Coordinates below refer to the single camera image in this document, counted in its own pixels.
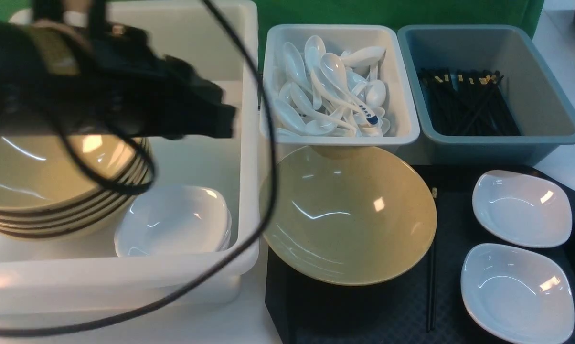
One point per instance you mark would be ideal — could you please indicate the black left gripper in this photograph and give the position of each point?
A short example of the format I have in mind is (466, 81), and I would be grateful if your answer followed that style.
(100, 78)

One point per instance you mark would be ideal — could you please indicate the tan noodle bowl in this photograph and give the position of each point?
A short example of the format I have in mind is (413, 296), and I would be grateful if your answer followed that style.
(350, 216)

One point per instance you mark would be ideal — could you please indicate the black chopstick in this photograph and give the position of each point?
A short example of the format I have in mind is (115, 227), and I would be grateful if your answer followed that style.
(431, 288)

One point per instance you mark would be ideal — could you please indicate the white dish tray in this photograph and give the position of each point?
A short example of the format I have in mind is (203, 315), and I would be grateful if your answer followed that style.
(517, 295)
(522, 209)

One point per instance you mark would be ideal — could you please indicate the bottom stacked tan bowl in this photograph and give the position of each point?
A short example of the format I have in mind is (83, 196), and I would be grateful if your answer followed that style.
(77, 229)

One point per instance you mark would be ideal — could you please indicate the large white plastic tub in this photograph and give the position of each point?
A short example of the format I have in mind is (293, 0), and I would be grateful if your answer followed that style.
(84, 274)

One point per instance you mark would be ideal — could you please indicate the white dish in tub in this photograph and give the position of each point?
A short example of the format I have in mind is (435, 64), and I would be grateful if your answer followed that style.
(174, 220)

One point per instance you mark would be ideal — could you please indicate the white ceramic spoon left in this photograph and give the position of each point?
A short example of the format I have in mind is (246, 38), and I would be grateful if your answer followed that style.
(295, 68)

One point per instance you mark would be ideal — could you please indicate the white ceramic spoon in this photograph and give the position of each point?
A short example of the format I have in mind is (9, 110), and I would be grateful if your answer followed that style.
(295, 68)
(364, 57)

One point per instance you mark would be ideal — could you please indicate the white spoon bin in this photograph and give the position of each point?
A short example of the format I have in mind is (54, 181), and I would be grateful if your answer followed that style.
(325, 118)

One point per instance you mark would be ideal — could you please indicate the white spoon blue mark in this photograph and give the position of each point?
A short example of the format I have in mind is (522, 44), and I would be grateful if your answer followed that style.
(335, 71)

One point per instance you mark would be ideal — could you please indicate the white ceramic spoon top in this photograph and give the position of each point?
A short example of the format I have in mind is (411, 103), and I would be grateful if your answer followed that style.
(364, 57)

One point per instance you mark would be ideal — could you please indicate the bundle of black chopsticks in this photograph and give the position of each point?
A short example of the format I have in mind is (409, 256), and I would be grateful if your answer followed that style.
(467, 103)

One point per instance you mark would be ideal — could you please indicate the black serving tray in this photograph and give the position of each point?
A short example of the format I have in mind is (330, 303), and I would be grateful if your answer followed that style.
(308, 311)

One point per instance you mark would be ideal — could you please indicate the blue-grey chopstick bin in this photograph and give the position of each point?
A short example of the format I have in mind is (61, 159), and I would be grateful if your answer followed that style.
(538, 104)

